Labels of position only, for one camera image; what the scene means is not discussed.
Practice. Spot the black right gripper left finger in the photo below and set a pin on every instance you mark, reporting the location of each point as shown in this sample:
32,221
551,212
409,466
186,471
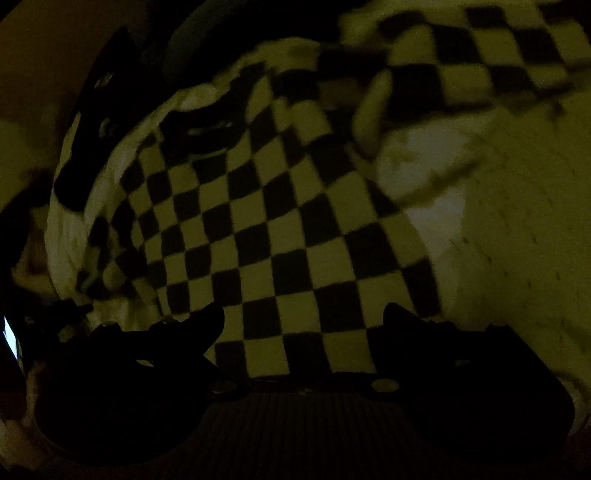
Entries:
147,392

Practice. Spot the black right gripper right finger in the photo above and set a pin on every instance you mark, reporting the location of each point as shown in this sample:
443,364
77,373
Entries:
472,384

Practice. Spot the black white checkered garment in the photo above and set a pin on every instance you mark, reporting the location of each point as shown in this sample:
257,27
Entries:
220,29

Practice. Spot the small lit screen device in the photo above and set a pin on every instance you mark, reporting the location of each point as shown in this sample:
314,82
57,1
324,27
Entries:
11,339

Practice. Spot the white polka dot garment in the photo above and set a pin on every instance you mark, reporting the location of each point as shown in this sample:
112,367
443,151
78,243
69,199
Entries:
523,251

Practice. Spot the white bed sheet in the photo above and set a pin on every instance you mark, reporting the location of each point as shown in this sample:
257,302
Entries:
303,187

